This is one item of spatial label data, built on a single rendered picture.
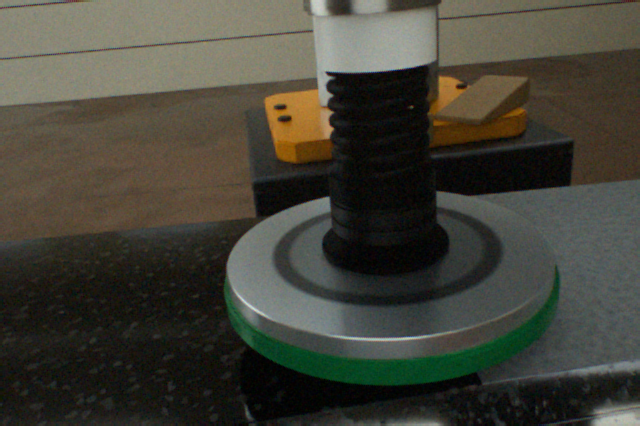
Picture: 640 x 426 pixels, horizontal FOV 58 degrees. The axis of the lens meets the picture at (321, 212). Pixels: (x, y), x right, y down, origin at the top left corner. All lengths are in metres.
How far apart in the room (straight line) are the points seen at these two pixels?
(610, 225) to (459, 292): 0.26
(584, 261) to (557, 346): 0.12
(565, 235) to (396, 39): 0.29
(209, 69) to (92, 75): 1.26
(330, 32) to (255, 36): 6.12
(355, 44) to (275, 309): 0.15
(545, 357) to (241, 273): 0.20
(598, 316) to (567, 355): 0.05
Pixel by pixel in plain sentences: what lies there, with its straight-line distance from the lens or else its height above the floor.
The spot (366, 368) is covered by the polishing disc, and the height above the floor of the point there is 0.87.
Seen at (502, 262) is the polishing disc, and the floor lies 0.89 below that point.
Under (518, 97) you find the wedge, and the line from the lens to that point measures 1.21.
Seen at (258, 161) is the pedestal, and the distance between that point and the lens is 1.10.
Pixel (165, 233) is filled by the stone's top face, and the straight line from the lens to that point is 0.60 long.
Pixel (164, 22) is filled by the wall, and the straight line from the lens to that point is 6.55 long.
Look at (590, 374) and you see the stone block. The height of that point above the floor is 0.82.
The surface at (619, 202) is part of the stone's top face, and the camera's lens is 0.63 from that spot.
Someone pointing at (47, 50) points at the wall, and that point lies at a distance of 6.97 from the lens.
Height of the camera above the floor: 1.06
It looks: 23 degrees down
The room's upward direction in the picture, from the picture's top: 5 degrees counter-clockwise
